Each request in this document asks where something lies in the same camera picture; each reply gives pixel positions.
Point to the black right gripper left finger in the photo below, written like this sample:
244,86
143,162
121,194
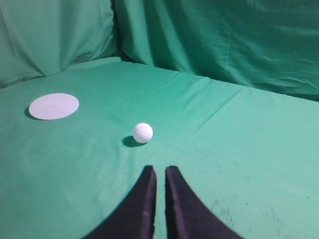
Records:
134,217

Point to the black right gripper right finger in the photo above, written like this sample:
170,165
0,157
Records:
186,216

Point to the white dimpled golf ball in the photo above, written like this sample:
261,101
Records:
142,133

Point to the white round flat plate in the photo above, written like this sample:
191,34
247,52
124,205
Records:
53,106

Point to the green table cloth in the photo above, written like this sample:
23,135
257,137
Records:
251,156

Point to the green backdrop cloth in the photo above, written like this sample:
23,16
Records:
271,45

